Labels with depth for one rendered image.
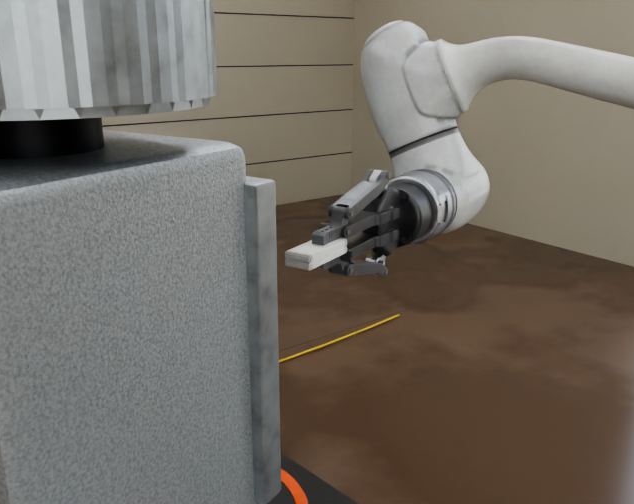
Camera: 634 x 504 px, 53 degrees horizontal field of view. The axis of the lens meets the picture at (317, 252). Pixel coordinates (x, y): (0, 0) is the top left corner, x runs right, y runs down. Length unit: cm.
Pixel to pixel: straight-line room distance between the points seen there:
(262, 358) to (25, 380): 20
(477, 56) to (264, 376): 53
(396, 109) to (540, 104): 510
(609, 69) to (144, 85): 63
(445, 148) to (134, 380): 56
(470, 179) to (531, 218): 521
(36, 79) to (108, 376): 18
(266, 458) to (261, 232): 20
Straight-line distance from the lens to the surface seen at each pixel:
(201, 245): 45
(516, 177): 613
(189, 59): 39
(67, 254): 38
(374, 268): 73
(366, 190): 70
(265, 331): 52
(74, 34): 35
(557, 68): 88
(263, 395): 54
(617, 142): 560
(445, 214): 82
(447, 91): 86
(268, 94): 694
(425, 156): 86
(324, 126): 741
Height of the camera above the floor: 163
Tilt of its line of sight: 17 degrees down
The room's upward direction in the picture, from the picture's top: straight up
